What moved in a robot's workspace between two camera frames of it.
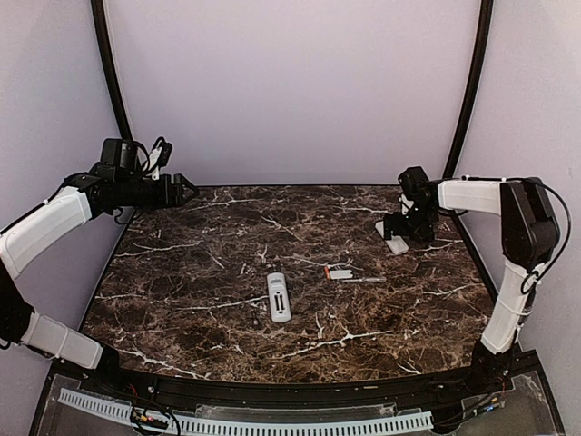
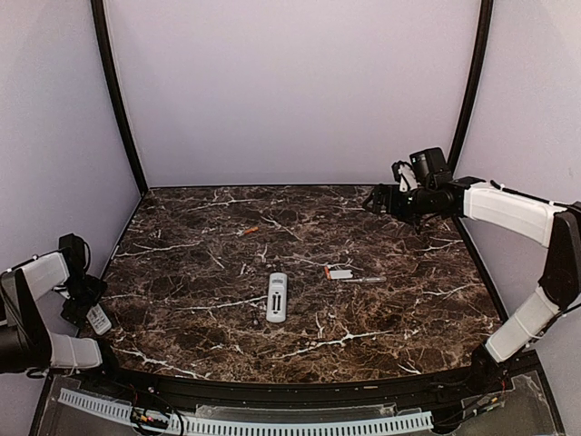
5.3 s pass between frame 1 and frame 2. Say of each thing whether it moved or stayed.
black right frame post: stayed
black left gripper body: moved
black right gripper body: moved
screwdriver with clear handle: stayed
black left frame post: stayed
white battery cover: stayed
